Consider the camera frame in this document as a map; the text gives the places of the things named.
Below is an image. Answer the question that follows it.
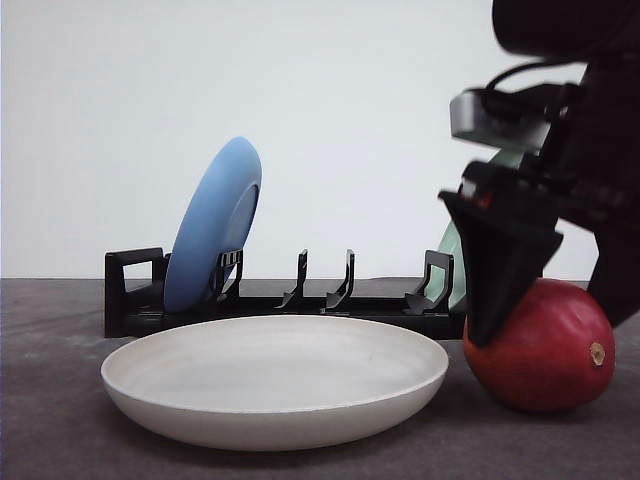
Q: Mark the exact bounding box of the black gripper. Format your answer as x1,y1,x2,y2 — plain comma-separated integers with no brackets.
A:
438,30,640,348

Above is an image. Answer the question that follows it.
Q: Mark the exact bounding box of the white plate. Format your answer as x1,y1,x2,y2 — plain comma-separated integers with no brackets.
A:
100,316,449,452

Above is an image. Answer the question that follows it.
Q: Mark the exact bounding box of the light green plate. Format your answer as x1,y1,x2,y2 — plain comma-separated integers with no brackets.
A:
426,149,525,310

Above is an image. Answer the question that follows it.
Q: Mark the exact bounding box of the blue plate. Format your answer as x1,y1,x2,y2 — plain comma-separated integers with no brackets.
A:
165,137,263,312

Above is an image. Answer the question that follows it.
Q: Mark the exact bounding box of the black dish rack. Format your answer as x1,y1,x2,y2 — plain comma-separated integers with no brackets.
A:
104,247,466,340

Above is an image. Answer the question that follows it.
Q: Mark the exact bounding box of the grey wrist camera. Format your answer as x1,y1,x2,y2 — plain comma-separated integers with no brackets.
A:
449,83,567,152

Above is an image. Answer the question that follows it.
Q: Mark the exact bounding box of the black camera cable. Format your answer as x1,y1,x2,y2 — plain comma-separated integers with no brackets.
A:
487,62,545,91

